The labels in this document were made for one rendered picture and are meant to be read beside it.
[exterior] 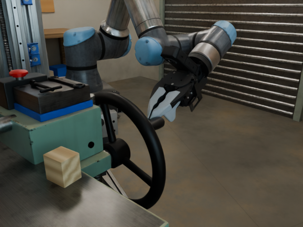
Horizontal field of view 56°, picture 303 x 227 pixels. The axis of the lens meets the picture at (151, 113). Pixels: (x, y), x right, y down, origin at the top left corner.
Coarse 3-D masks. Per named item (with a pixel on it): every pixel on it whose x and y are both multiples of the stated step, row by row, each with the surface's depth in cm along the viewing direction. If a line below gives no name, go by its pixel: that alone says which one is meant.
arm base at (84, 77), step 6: (66, 66) 107; (90, 66) 106; (96, 66) 110; (66, 72) 108; (72, 72) 105; (78, 72) 105; (84, 72) 105; (90, 72) 106; (96, 72) 109; (66, 78) 107; (72, 78) 106; (78, 78) 105; (84, 78) 105; (90, 78) 106; (96, 78) 110; (90, 84) 106; (96, 84) 109; (102, 84) 112; (90, 90) 106; (96, 90) 108
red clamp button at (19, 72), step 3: (18, 69) 49; (21, 69) 49; (24, 69) 49; (9, 72) 48; (12, 72) 47; (15, 72) 47; (18, 72) 47; (21, 72) 48; (24, 72) 48; (27, 72) 49; (9, 75) 48; (12, 75) 47; (15, 75) 47; (18, 75) 47; (21, 75) 48; (24, 75) 49
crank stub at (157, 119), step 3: (159, 117) 61; (153, 120) 60; (156, 120) 60; (159, 120) 60; (162, 120) 61; (153, 123) 59; (156, 123) 59; (159, 123) 60; (162, 123) 60; (153, 126) 59; (156, 126) 59; (159, 126) 60; (162, 126) 61; (156, 129) 60
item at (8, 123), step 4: (8, 116) 45; (12, 116) 46; (16, 116) 46; (0, 120) 44; (4, 120) 44; (8, 120) 45; (0, 124) 44; (4, 124) 44; (8, 124) 45; (0, 128) 44; (4, 128) 44; (8, 128) 45; (0, 132) 44; (4, 132) 45
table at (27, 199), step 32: (0, 160) 45; (96, 160) 51; (0, 192) 37; (32, 192) 37; (64, 192) 37; (96, 192) 37; (0, 224) 32; (32, 224) 32; (64, 224) 32; (96, 224) 32; (128, 224) 32; (160, 224) 32
